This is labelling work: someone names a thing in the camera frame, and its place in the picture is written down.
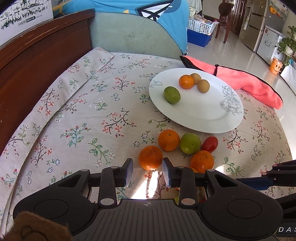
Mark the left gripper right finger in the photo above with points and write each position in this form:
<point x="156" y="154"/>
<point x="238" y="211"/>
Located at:
<point x="184" y="179"/>

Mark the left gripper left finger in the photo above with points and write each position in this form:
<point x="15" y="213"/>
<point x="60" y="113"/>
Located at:
<point x="111" y="178"/>

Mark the green jujube fruit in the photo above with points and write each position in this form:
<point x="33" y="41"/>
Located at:
<point x="172" y="95"/>
<point x="190" y="143"/>

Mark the brown longan fruit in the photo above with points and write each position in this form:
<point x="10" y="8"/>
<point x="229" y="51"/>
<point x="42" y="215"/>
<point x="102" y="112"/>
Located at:
<point x="203" y="86"/>
<point x="196" y="78"/>

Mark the red cherry tomato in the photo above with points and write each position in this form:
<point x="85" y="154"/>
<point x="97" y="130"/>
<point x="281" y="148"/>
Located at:
<point x="210" y="144"/>

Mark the floral tablecloth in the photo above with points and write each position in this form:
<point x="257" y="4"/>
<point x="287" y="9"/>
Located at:
<point x="98" y="113"/>

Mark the white floral plate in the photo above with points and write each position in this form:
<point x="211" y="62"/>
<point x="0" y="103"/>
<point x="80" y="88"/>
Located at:
<point x="217" y="111"/>

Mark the orange on plate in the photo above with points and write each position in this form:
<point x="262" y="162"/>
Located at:
<point x="186" y="81"/>

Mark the brown plush sleeve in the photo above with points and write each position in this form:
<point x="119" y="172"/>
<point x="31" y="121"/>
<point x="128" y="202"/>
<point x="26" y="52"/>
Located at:
<point x="29" y="226"/>

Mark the pink towel black trim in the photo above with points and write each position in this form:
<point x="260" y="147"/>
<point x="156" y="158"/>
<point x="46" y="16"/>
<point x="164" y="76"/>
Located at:
<point x="238" y="79"/>

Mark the orange smiley bucket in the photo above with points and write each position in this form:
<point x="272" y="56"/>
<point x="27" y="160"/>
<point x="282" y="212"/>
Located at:
<point x="275" y="66"/>

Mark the white small cabinet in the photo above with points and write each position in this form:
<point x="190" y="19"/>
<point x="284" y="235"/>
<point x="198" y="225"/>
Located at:
<point x="268" y="47"/>

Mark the potted green plant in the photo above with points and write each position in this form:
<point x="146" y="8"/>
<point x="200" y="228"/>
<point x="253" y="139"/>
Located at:
<point x="287" y="46"/>

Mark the blue plastic bin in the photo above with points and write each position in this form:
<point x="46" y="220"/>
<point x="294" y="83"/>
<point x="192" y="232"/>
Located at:
<point x="199" y="39"/>

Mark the dark wooden headboard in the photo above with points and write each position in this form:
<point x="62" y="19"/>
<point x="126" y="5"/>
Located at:
<point x="32" y="61"/>

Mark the green sofa cushion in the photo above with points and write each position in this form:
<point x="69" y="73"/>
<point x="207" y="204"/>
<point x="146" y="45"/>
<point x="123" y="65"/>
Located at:
<point x="126" y="33"/>

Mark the white plastic basket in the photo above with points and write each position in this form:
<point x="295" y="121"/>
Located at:
<point x="201" y="25"/>

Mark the grey refrigerator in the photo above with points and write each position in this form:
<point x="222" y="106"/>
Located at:
<point x="263" y="13"/>

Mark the blue printed pillow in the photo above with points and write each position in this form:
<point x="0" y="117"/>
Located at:
<point x="173" y="16"/>

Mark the wooden chair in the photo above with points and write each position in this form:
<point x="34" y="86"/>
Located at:
<point x="224" y="10"/>

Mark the white milk carton box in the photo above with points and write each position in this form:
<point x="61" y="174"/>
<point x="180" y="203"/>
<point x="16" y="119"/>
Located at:
<point x="23" y="15"/>

